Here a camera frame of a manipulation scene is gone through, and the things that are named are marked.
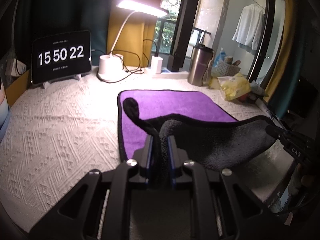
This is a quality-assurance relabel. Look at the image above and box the white hanging shirt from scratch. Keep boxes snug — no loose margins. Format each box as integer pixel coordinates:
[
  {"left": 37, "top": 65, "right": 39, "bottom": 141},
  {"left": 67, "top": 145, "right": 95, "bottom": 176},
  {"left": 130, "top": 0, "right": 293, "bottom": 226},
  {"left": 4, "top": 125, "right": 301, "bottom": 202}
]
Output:
[{"left": 232, "top": 4, "right": 264, "bottom": 51}]

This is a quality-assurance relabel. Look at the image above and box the cardboard box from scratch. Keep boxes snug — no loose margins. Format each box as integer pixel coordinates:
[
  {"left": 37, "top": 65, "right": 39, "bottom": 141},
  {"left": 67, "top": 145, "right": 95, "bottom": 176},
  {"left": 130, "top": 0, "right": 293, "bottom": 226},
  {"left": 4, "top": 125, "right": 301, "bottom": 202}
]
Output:
[{"left": 5, "top": 70, "right": 31, "bottom": 107}]

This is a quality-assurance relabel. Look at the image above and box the yellow plastic bag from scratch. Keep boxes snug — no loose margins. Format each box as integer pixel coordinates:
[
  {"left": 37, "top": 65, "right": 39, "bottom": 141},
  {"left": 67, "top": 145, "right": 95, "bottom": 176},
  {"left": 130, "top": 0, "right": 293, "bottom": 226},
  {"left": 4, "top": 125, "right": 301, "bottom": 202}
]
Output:
[{"left": 218, "top": 73, "right": 251, "bottom": 101}]

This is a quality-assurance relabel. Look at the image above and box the white textured table cloth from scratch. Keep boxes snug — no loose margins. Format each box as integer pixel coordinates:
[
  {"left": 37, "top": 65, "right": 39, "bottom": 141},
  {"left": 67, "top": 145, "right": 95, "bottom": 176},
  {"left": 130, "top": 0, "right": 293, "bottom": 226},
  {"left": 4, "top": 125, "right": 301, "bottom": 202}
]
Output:
[{"left": 0, "top": 65, "right": 296, "bottom": 227}]

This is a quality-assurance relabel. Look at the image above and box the tablet stand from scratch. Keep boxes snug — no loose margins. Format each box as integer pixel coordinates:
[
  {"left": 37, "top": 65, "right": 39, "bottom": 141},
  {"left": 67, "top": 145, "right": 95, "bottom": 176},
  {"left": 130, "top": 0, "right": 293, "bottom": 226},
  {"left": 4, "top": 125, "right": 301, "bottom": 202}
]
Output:
[{"left": 42, "top": 74, "right": 82, "bottom": 89}]

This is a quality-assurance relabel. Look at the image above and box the tablet showing clock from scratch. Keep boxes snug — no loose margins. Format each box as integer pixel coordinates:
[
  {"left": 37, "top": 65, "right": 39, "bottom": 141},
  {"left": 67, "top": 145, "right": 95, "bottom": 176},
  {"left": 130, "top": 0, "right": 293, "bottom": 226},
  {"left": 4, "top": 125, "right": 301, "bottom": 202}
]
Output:
[{"left": 31, "top": 30, "right": 92, "bottom": 85}]

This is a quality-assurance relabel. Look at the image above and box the white power adapter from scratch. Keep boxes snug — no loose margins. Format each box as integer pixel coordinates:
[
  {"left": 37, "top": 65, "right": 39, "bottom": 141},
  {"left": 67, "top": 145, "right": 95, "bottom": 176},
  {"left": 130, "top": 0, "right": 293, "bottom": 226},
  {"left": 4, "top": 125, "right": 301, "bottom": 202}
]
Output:
[{"left": 150, "top": 56, "right": 163, "bottom": 74}]

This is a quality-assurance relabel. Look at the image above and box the white desk lamp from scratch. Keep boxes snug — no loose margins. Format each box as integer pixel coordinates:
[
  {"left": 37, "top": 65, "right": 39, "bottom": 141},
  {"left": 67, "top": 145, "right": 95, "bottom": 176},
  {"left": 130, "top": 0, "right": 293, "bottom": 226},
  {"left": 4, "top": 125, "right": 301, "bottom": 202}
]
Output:
[{"left": 97, "top": 0, "right": 169, "bottom": 83}]

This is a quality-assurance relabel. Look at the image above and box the stainless steel thermos bottle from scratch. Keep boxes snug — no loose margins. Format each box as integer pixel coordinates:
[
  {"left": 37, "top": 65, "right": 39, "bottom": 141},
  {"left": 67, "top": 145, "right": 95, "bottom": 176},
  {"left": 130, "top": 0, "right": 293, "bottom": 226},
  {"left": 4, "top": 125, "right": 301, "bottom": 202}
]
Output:
[{"left": 187, "top": 44, "right": 215, "bottom": 87}]

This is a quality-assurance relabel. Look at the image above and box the purple and grey towel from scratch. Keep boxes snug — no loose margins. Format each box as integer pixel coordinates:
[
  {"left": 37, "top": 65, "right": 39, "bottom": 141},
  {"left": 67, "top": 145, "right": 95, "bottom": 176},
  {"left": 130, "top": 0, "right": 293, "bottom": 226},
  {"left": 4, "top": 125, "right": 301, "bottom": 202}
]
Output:
[{"left": 117, "top": 90, "right": 276, "bottom": 171}]

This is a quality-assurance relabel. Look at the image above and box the white woven basket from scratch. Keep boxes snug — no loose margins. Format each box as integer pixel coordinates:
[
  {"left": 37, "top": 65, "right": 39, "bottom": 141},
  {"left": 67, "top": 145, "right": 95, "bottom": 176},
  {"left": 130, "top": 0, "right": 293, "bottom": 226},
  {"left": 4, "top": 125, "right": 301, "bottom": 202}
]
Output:
[{"left": 213, "top": 60, "right": 240, "bottom": 76}]

